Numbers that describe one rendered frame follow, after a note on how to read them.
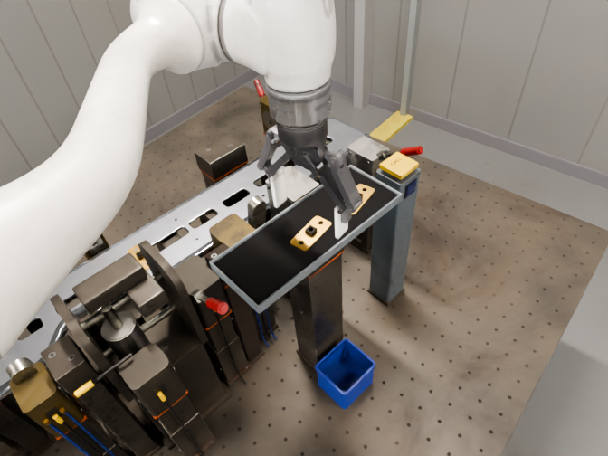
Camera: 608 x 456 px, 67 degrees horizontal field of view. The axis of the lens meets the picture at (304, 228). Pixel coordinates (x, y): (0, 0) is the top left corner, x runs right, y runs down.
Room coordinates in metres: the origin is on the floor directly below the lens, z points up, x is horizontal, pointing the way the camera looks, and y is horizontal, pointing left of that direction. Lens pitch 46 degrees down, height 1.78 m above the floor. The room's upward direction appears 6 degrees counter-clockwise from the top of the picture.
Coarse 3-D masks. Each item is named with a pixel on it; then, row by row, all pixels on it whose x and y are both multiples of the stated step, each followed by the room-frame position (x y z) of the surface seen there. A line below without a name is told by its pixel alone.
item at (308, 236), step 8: (312, 224) 0.59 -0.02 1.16; (320, 224) 0.59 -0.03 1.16; (328, 224) 0.59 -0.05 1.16; (304, 232) 0.58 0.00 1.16; (312, 232) 0.57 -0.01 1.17; (320, 232) 0.57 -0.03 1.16; (296, 240) 0.56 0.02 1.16; (304, 240) 0.56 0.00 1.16; (312, 240) 0.55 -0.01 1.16; (304, 248) 0.54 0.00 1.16
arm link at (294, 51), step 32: (224, 0) 0.59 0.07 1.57; (256, 0) 0.54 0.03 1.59; (288, 0) 0.53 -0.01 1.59; (320, 0) 0.54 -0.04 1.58; (224, 32) 0.57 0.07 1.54; (256, 32) 0.54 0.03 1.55; (288, 32) 0.52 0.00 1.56; (320, 32) 0.53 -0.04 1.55; (256, 64) 0.55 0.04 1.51; (288, 64) 0.52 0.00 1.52; (320, 64) 0.53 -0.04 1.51
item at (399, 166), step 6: (396, 156) 0.78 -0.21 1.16; (402, 156) 0.77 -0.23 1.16; (384, 162) 0.76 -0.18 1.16; (390, 162) 0.76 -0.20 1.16; (396, 162) 0.75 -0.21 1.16; (402, 162) 0.75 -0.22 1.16; (408, 162) 0.75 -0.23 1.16; (414, 162) 0.75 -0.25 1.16; (384, 168) 0.74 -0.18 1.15; (390, 168) 0.74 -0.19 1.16; (396, 168) 0.73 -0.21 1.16; (402, 168) 0.73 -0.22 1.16; (408, 168) 0.73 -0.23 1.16; (414, 168) 0.74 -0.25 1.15; (390, 174) 0.73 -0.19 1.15; (396, 174) 0.72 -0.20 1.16; (402, 174) 0.71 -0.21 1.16; (408, 174) 0.72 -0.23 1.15
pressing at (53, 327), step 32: (352, 128) 1.12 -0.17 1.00; (256, 160) 1.02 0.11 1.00; (224, 192) 0.90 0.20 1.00; (256, 192) 0.89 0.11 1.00; (160, 224) 0.80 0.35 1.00; (96, 256) 0.72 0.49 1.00; (64, 288) 0.63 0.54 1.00; (32, 320) 0.56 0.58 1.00; (32, 352) 0.48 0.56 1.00; (0, 384) 0.42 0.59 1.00
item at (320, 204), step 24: (384, 192) 0.67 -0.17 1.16; (288, 216) 0.62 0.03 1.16; (312, 216) 0.62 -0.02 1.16; (360, 216) 0.60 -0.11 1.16; (264, 240) 0.57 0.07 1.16; (288, 240) 0.56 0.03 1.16; (336, 240) 0.55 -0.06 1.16; (216, 264) 0.52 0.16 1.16; (240, 264) 0.52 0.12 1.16; (264, 264) 0.51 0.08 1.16; (288, 264) 0.51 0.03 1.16; (240, 288) 0.46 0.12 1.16; (264, 288) 0.46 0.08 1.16
